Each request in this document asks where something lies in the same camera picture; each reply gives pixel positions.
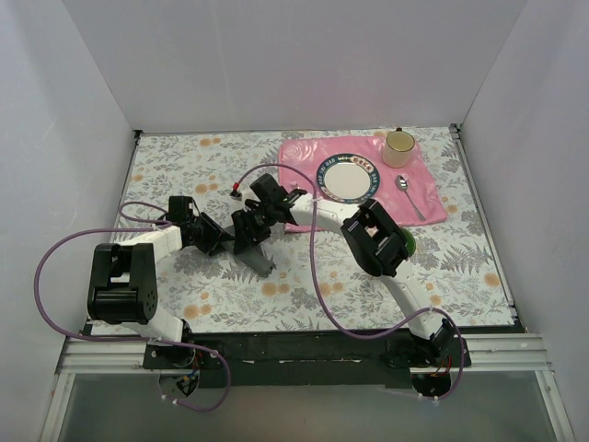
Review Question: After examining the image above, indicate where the cream mug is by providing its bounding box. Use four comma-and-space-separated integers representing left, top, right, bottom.
382, 127, 416, 169

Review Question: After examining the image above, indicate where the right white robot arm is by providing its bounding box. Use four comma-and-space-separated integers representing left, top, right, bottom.
231, 174, 458, 366

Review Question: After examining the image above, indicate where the pink placemat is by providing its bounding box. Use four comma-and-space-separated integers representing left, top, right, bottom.
278, 135, 447, 227

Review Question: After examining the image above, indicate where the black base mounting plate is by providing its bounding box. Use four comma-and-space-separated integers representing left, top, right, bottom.
143, 330, 471, 389

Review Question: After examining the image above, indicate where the grey cloth napkin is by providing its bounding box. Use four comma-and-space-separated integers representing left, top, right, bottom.
220, 226, 275, 277

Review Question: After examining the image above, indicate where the green bowl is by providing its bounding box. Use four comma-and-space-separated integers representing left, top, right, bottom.
401, 227, 416, 257

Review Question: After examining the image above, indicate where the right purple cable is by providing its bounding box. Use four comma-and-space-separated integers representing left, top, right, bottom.
234, 164, 464, 406

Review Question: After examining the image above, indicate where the white plate blue rim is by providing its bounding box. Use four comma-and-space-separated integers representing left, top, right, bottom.
316, 153, 381, 204

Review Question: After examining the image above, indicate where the silver spoon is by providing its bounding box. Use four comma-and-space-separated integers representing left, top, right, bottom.
395, 175, 425, 221

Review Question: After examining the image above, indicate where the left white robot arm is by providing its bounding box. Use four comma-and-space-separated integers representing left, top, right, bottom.
87, 196, 235, 368

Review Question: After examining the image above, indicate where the aluminium frame rail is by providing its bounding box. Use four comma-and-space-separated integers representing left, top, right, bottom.
40, 333, 574, 441

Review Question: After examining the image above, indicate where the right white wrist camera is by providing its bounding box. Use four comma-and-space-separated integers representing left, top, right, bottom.
229, 182, 252, 201

